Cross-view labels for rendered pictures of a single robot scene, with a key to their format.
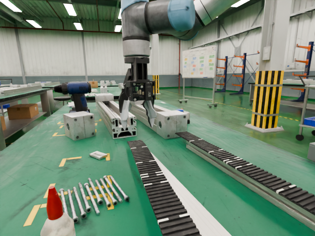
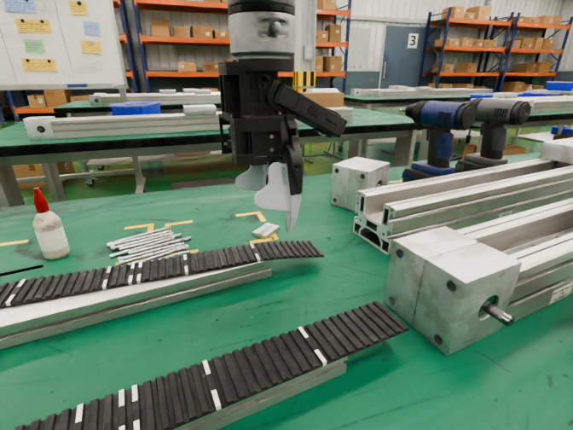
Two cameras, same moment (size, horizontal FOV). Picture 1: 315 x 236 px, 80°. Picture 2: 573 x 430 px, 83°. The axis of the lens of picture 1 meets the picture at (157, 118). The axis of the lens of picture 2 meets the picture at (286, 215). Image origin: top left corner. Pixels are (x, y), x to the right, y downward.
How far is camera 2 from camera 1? 0.67 m
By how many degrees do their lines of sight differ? 82
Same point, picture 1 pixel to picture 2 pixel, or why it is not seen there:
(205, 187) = (101, 361)
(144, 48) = (235, 37)
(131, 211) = not seen: hidden behind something
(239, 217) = not seen: outside the picture
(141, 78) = (229, 110)
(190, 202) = (35, 310)
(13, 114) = not seen: hidden behind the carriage
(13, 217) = (140, 220)
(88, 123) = (355, 186)
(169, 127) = (398, 281)
